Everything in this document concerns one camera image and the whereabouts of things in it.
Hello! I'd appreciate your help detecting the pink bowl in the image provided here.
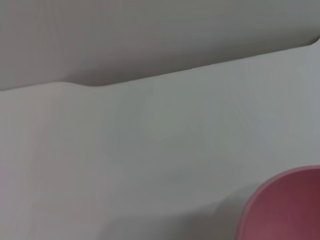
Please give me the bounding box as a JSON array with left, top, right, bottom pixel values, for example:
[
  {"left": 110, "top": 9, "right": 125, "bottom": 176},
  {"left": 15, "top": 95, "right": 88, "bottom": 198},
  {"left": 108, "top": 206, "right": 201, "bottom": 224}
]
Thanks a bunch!
[{"left": 236, "top": 164, "right": 320, "bottom": 240}]

